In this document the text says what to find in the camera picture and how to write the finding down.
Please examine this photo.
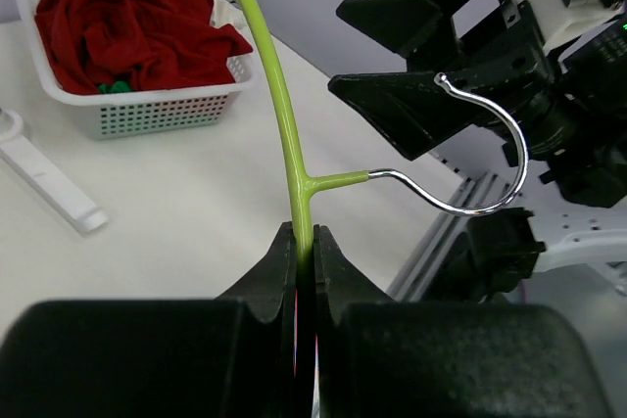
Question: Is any white plastic basket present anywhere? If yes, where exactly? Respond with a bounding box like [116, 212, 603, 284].
[16, 0, 260, 140]

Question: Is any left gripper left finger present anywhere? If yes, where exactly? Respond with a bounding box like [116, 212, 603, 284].
[1, 223, 296, 417]

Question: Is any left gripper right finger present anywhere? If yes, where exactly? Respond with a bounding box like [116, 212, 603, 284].
[313, 226, 612, 417]

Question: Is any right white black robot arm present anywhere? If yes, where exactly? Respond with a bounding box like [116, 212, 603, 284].
[328, 0, 626, 302]

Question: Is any green t shirt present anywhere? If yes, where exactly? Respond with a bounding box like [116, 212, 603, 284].
[98, 80, 133, 94]

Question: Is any red t shirt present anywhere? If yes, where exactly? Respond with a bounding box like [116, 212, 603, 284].
[34, 0, 253, 95]

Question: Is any metal clothes rack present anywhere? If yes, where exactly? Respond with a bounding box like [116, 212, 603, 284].
[1, 110, 109, 234]

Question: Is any green hanger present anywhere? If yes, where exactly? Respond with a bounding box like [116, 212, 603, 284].
[238, 0, 529, 296]

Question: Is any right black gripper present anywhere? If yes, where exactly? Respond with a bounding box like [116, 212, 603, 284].
[328, 0, 558, 161]

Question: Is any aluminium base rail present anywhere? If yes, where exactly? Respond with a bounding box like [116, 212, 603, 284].
[384, 167, 627, 302]

